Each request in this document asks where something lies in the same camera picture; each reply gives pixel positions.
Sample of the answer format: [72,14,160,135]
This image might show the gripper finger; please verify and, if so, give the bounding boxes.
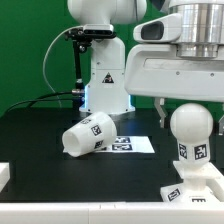
[218,103,224,135]

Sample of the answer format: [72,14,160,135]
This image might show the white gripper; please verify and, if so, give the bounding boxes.
[124,12,224,129]

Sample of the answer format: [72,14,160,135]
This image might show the white lamp bulb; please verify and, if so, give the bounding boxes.
[170,103,213,168]

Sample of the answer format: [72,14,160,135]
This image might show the white lamp base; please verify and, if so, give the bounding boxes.
[160,161,224,203]

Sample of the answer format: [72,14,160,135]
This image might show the white lamp shade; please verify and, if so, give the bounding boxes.
[62,112,117,157]

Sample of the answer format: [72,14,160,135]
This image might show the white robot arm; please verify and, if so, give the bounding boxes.
[67,0,224,116]

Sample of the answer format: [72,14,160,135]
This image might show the printed marker sheet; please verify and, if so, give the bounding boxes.
[63,135,156,155]

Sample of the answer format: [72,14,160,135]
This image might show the white left border block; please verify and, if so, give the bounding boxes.
[0,163,10,192]

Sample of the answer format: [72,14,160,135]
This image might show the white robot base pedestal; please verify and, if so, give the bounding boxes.
[79,37,135,115]

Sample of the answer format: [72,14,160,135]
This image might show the camera on black stand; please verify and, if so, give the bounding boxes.
[64,24,116,96]

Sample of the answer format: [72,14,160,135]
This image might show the black power cables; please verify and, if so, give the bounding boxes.
[4,91,83,114]

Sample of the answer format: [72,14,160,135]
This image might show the grey camera cable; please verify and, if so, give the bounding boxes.
[42,25,83,108]

